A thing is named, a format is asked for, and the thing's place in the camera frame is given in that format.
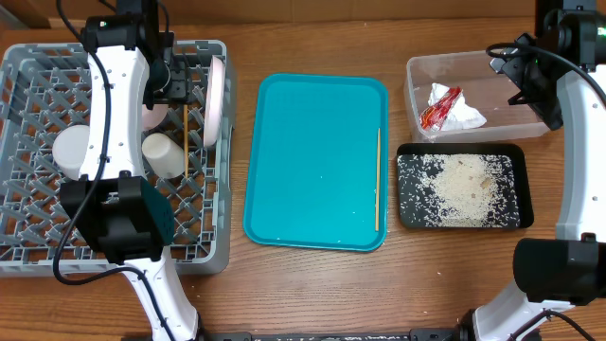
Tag small pink bowl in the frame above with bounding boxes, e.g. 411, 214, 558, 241
142, 103, 169, 131

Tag large white plate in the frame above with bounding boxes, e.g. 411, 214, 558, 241
203, 56, 225, 148

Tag white paper cup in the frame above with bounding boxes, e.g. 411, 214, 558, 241
142, 133, 185, 179

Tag white tissue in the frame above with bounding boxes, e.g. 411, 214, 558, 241
428, 83, 487, 132

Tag red snack wrapper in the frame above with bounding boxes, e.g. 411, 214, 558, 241
419, 85, 463, 131

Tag grey metal saucer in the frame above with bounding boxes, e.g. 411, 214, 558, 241
52, 125, 90, 180

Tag wooden chopstick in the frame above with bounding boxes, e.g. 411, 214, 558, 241
183, 104, 189, 179
375, 128, 382, 232

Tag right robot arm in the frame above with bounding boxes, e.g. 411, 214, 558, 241
454, 0, 605, 340

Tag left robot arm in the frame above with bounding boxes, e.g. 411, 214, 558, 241
52, 1, 204, 340

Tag clear plastic bin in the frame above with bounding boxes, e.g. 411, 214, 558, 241
404, 51, 548, 143

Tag grey plastic dish rack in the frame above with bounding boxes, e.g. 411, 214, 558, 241
1, 40, 236, 278

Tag black plastic tray bin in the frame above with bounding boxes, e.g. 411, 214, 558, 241
397, 143, 534, 228

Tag rice leftovers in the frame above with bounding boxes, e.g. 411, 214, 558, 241
397, 153, 521, 228

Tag teal serving tray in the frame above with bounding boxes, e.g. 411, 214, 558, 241
242, 73, 389, 252

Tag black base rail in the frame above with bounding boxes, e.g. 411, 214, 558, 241
199, 327, 473, 341

